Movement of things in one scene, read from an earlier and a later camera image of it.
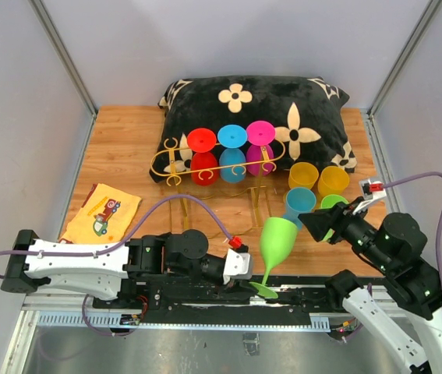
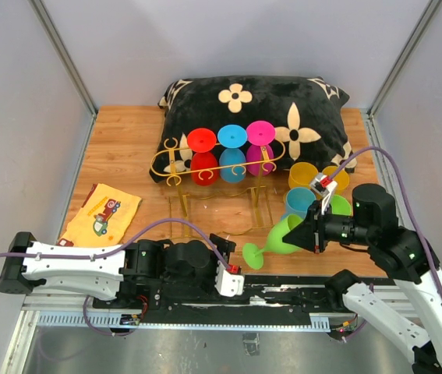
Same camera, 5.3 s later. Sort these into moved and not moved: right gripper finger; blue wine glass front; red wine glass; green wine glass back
Moved: green wine glass back; right gripper finger
Not moved: blue wine glass front; red wine glass
